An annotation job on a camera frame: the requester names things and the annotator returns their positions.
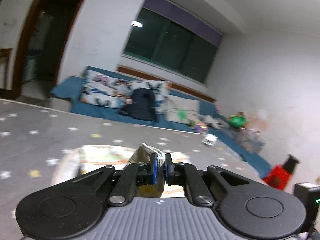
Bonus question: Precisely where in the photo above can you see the green toy bowl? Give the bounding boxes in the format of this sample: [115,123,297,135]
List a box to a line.
[228,112,247,128]

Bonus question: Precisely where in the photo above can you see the clear plastic storage box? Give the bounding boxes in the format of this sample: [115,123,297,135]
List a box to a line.
[235,127,265,154]

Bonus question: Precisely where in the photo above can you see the black device with green light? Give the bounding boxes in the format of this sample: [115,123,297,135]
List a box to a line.
[293,183,320,233]

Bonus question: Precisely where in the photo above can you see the grey star pattern table mat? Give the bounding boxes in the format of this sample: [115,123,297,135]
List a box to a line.
[1,100,260,239]

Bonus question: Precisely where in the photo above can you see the beige sofa cushion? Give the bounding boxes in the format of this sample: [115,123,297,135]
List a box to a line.
[164,95,200,125]

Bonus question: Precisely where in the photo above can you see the dark wooden doorway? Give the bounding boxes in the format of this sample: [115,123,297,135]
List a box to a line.
[11,0,84,98]

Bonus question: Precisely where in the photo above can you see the plush toy on sofa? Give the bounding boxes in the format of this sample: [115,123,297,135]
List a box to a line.
[200,115,227,130]

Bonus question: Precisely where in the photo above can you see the dark window with green frame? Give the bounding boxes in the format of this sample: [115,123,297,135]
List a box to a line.
[124,0,223,83]

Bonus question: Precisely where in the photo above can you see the red and black tool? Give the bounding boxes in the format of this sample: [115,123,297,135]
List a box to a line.
[263,154,300,190]

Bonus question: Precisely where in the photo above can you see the blue sofa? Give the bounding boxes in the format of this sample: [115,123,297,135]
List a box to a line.
[50,66,272,178]

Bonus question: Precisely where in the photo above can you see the small white box device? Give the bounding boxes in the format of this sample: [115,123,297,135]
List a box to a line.
[202,134,218,146]

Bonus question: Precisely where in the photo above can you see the colourful patterned child's garment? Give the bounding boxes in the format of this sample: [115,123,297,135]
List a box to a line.
[51,144,190,185]

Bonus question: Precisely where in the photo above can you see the dark navy backpack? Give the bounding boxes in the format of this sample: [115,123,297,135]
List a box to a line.
[119,88,157,122]

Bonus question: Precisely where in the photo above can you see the butterfly print pillow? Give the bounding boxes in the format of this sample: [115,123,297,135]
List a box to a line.
[81,69,171,114]

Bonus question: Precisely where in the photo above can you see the brown wooden side table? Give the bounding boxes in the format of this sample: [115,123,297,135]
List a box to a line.
[1,48,12,90]

